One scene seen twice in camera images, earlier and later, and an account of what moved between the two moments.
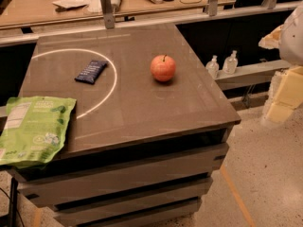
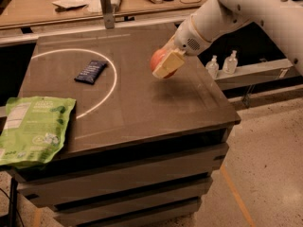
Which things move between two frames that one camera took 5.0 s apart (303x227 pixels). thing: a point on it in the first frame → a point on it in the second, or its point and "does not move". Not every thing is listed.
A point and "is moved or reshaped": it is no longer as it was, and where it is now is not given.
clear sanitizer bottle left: (212, 67) does not move
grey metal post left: (109, 19) does not move
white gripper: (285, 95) → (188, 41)
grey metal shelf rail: (250, 76) does not move
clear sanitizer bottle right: (230, 63) does not move
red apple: (163, 68) is moved or reshaped
